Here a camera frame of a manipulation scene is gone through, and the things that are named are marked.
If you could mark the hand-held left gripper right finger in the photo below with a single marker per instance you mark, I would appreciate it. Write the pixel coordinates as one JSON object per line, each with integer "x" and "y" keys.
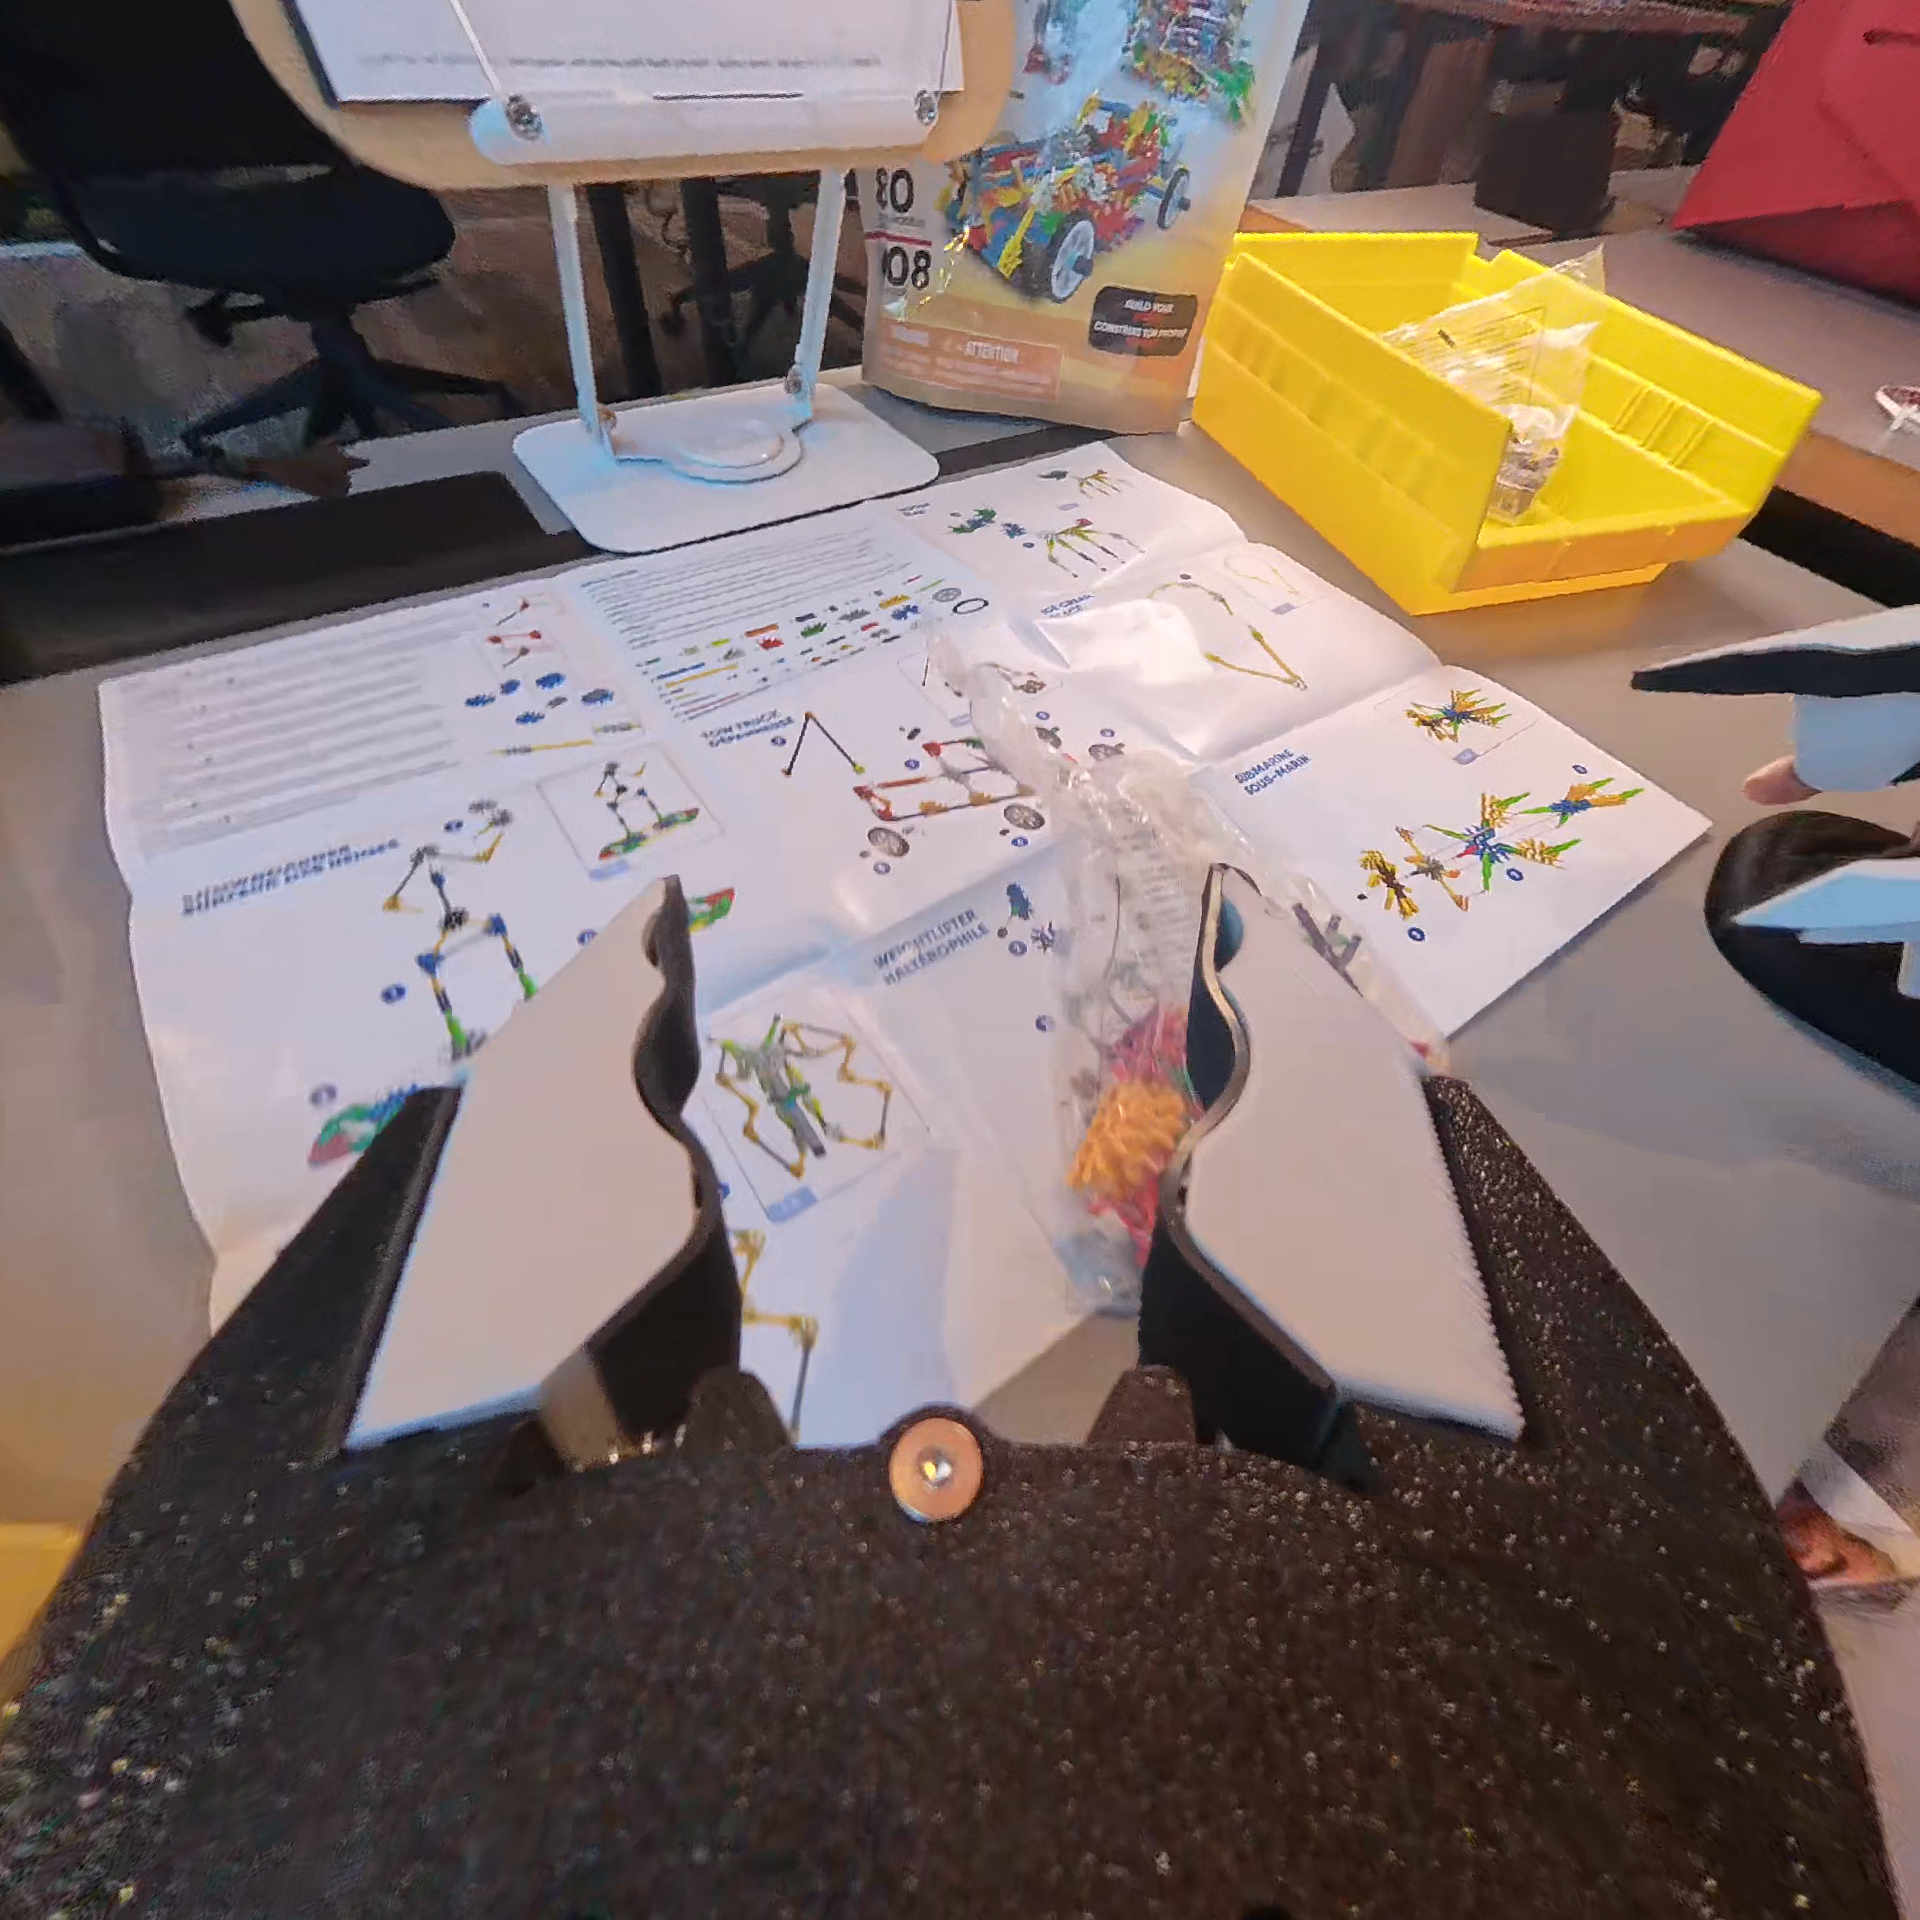
{"x": 1335, "y": 1201}

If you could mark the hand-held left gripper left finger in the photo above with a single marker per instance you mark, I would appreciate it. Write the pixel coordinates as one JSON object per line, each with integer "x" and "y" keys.
{"x": 557, "y": 1171}

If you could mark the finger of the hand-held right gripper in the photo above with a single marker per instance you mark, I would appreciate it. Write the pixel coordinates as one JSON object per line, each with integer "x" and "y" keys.
{"x": 1800, "y": 637}
{"x": 1845, "y": 900}

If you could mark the clear plastic bag of toy pieces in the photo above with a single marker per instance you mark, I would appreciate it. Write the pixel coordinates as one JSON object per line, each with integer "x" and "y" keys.
{"x": 1126, "y": 1080}

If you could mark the person's right hand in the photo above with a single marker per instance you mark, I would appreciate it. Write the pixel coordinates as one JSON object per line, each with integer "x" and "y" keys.
{"x": 1785, "y": 780}

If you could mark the clear packets of small parts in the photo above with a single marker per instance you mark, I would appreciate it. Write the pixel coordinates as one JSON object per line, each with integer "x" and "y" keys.
{"x": 1515, "y": 376}

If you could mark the folded instruction sheet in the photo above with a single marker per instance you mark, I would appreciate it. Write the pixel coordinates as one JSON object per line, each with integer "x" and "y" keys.
{"x": 451, "y": 720}

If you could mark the red cardboard box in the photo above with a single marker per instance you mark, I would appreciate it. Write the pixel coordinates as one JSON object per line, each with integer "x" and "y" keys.
{"x": 1816, "y": 148}

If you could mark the yellow plastic bin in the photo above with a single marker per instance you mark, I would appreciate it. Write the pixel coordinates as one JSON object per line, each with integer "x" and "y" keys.
{"x": 1350, "y": 435}
{"x": 30, "y": 1588}

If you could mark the white document stand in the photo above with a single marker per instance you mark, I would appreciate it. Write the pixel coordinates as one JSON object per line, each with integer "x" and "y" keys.
{"x": 721, "y": 464}

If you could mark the colourful toy kit box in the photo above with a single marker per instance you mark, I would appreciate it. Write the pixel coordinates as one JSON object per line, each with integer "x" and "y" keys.
{"x": 1050, "y": 346}

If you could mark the black office chair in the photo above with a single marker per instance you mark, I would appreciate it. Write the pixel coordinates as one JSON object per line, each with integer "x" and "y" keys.
{"x": 224, "y": 195}

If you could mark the printed paper sheet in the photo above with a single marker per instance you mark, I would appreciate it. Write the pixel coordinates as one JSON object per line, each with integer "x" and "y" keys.
{"x": 630, "y": 44}

